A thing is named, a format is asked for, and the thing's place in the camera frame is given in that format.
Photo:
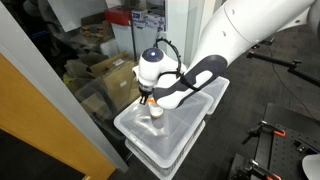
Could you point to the cardboard boxes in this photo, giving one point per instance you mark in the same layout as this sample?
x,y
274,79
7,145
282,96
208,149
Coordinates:
x,y
125,85

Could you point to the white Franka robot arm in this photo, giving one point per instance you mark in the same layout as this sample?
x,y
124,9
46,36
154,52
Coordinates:
x,y
233,30

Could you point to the black breadboard table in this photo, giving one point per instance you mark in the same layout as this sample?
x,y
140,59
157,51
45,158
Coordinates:
x,y
286,150

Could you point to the translucent plastic storage bin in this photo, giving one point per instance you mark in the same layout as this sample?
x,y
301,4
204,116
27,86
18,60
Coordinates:
x,y
218,88

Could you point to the flat brown cardboard box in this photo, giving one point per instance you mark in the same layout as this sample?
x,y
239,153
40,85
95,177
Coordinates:
x,y
110,64

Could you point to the white printed boxes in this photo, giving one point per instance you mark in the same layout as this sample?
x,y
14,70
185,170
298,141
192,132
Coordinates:
x,y
148,19

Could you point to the wooden door panel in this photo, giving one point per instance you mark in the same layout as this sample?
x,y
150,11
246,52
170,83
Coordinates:
x,y
36,126

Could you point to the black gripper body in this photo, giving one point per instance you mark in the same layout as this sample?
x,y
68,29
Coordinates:
x,y
145,91

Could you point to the red box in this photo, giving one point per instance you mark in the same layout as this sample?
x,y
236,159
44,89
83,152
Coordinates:
x,y
116,15

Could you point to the white cabinet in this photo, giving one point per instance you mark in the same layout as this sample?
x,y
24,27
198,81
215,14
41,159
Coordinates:
x,y
133,40

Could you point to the white ceramic mug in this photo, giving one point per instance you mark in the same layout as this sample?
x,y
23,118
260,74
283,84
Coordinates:
x,y
156,111

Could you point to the grey plastic storage bin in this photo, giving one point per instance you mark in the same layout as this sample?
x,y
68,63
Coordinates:
x,y
160,168

